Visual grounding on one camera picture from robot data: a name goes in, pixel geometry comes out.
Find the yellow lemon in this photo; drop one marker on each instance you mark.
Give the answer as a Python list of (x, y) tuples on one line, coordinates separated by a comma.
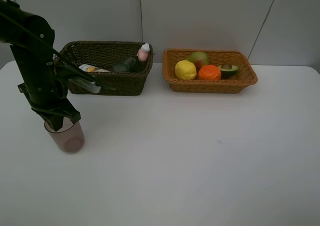
[(185, 70)]

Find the green pear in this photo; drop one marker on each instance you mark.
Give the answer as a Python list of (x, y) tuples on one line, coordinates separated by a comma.
[(199, 59)]

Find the pink bottle white cap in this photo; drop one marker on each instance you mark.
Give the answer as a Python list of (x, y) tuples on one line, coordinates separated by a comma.
[(143, 52)]

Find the dark brown wicker basket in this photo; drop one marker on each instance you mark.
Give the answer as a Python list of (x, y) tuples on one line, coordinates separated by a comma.
[(105, 55)]

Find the orange tangerine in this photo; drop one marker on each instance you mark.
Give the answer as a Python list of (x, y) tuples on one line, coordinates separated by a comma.
[(209, 72)]

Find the translucent pink plastic cup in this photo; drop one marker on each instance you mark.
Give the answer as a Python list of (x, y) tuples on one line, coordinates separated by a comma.
[(70, 138)]

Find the black pump bottle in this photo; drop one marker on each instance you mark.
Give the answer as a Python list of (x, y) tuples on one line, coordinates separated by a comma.
[(130, 65)]

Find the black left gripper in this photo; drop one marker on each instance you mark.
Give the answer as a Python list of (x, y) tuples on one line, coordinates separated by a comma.
[(45, 88)]

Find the white bottle blue cap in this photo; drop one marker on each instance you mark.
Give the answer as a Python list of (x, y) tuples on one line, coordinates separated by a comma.
[(92, 69)]

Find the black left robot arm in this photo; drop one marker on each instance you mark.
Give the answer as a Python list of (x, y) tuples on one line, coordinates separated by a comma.
[(30, 36)]

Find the halved avocado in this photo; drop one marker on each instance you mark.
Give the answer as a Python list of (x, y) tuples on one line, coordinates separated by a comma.
[(228, 70)]

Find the orange wicker basket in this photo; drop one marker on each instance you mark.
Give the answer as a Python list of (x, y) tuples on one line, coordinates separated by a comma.
[(244, 77)]

